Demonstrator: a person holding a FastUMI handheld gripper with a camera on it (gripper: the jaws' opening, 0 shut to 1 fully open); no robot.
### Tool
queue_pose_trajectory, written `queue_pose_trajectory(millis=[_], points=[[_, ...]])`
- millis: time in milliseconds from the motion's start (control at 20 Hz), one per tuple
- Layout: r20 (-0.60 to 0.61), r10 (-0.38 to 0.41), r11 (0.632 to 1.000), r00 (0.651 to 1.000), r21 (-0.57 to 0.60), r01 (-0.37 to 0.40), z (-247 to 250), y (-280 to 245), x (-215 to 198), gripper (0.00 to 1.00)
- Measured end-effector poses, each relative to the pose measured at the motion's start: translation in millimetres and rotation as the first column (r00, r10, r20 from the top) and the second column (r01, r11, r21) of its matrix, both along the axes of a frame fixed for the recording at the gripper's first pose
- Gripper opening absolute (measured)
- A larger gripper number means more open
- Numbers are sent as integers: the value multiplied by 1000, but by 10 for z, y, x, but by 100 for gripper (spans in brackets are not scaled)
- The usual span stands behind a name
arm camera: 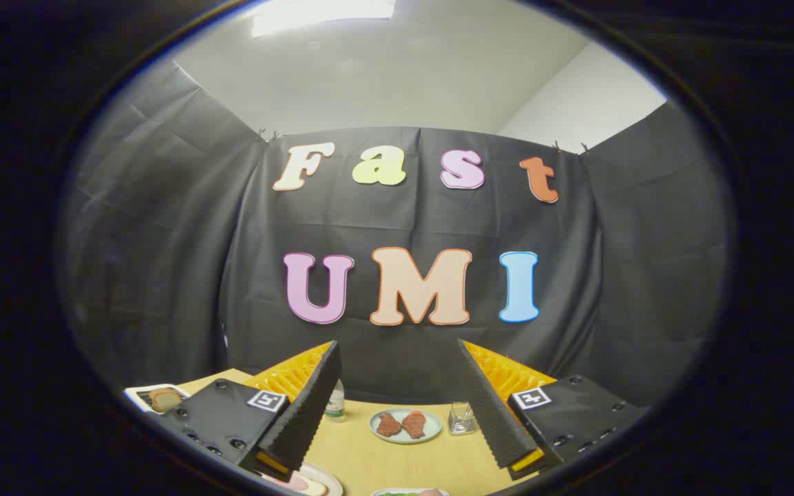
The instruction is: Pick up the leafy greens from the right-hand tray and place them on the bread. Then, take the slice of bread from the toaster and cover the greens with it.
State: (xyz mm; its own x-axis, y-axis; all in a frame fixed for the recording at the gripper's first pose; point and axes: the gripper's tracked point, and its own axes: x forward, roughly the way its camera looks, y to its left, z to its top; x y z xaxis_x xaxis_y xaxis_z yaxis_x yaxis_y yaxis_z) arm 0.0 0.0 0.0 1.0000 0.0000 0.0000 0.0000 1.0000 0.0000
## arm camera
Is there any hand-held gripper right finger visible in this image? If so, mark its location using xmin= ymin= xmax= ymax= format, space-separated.
xmin=457 ymin=338 xmax=647 ymax=482

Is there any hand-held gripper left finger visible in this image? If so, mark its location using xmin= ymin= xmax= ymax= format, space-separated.
xmin=156 ymin=340 xmax=343 ymax=484

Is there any plain bread slice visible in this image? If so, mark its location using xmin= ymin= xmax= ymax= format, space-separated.
xmin=149 ymin=388 xmax=183 ymax=413

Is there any clear water bottle green cap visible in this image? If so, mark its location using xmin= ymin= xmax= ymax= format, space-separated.
xmin=325 ymin=379 xmax=347 ymax=422

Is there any cream round plate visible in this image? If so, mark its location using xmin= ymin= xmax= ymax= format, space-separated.
xmin=259 ymin=462 xmax=344 ymax=496

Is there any pink ham slice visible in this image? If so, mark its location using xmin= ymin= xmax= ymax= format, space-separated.
xmin=266 ymin=474 xmax=309 ymax=493

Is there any bread slice under ham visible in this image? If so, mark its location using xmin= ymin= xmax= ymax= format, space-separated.
xmin=263 ymin=473 xmax=329 ymax=496

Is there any pale blue oval plate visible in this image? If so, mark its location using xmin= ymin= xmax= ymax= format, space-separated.
xmin=369 ymin=408 xmax=443 ymax=444

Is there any white toaster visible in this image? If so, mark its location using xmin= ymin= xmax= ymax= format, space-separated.
xmin=123 ymin=384 xmax=191 ymax=416

